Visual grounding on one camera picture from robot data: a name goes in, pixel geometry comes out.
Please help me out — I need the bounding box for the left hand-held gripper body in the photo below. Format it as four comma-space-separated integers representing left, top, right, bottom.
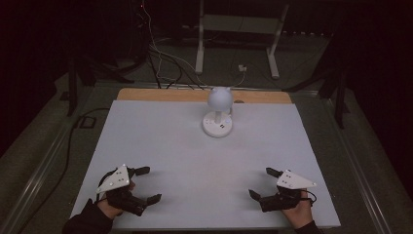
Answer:
95, 164, 149, 217

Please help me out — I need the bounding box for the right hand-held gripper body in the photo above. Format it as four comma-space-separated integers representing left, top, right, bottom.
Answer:
258, 169, 318, 214

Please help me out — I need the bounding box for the person's left hand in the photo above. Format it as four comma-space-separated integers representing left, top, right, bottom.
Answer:
96, 194, 125, 220

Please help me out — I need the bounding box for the person's right hand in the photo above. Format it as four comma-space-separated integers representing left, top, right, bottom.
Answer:
282, 189, 315, 230

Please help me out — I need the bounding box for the white table board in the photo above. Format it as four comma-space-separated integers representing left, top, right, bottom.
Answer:
70, 99, 341, 230

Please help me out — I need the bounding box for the black floor plate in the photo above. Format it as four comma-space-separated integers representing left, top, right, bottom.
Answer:
75, 115, 97, 130

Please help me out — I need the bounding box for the white desk lamp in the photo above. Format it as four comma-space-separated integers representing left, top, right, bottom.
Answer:
202, 86, 235, 138

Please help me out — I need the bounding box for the black tripod stand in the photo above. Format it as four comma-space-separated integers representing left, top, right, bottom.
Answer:
282, 62, 354, 130
65, 54, 135, 118

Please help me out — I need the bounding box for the white metal stand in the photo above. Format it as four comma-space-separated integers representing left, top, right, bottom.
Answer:
194, 0, 290, 81

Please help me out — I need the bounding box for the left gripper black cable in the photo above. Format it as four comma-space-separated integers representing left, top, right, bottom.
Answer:
96, 169, 119, 196

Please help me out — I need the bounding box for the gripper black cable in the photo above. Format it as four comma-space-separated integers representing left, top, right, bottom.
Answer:
96, 169, 119, 196
305, 189, 318, 208

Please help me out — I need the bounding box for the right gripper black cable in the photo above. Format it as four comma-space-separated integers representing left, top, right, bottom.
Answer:
305, 189, 318, 208

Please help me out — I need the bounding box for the black floor cable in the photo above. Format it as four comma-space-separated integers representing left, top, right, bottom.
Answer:
16, 107, 111, 234

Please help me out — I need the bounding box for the white lamp cable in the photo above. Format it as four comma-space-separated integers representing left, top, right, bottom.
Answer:
227, 69, 246, 90

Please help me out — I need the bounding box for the bundle of background cables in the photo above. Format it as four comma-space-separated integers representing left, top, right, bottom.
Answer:
139, 0, 207, 91

